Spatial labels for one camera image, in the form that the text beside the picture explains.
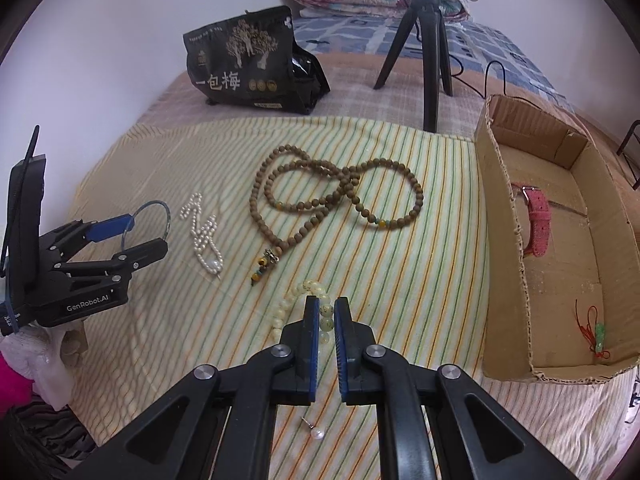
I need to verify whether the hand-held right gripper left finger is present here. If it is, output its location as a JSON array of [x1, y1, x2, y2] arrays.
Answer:
[[65, 296, 321, 480]]

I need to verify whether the white pearl necklace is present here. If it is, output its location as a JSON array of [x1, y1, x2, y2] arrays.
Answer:
[[181, 193, 225, 277]]

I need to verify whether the blue plaid bedsheet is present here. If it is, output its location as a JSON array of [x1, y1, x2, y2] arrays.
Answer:
[[292, 12, 557, 100]]

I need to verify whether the person's left hand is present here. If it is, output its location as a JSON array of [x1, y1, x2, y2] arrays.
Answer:
[[0, 321, 90, 409]]

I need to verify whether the pale jade bead bracelet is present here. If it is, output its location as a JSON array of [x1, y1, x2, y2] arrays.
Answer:
[[271, 280, 335, 345]]

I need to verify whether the dark striped clothing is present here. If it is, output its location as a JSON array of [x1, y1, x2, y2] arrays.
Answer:
[[0, 394, 108, 480]]

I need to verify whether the blue bangle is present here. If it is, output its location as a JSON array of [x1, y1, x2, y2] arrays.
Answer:
[[122, 201, 172, 252]]

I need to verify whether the black cable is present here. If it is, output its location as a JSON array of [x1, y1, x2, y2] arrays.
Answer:
[[449, 57, 576, 111]]

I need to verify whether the black tripod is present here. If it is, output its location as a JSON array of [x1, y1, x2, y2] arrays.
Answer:
[[373, 0, 455, 134]]

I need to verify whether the pink watch strap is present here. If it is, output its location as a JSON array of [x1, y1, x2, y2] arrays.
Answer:
[[511, 185, 554, 259]]

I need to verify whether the black stand leg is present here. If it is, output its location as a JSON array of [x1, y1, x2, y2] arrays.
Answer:
[[616, 120, 640, 187]]

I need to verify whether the pearl stud earring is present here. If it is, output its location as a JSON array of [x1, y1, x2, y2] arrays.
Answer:
[[301, 416, 326, 442]]

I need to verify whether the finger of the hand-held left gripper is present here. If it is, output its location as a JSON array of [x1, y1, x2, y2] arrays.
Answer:
[[41, 214, 137, 266], [52, 239, 170, 287]]

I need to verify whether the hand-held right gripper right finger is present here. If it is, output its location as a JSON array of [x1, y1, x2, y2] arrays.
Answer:
[[334, 297, 576, 480]]

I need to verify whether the black snack bag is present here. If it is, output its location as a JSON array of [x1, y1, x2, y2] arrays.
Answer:
[[182, 5, 331, 115]]

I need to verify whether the striped cloth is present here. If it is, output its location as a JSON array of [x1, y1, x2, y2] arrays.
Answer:
[[50, 115, 637, 480]]

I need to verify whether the cardboard box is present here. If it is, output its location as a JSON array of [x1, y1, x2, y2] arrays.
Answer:
[[472, 94, 640, 386]]

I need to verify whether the red string jade pendant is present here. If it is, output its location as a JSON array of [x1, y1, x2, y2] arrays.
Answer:
[[574, 299, 612, 361]]

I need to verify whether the brown wooden bead necklace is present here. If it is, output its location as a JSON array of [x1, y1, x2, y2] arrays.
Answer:
[[248, 144, 425, 289]]

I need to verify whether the brown checked blanket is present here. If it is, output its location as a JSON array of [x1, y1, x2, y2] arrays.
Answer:
[[134, 51, 640, 241]]

